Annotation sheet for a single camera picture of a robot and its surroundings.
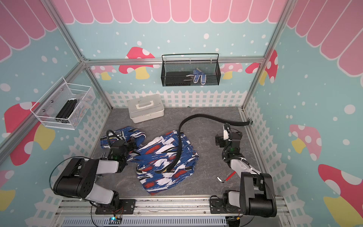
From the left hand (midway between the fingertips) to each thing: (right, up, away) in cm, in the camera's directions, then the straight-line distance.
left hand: (126, 141), depth 94 cm
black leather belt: (+54, +18, +20) cm, 60 cm away
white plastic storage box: (+10, +23, +11) cm, 28 cm away
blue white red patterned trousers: (+23, -6, -9) cm, 25 cm away
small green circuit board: (+3, -38, -21) cm, 44 cm away
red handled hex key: (+65, -20, -11) cm, 69 cm away
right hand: (+66, +6, -4) cm, 66 cm away
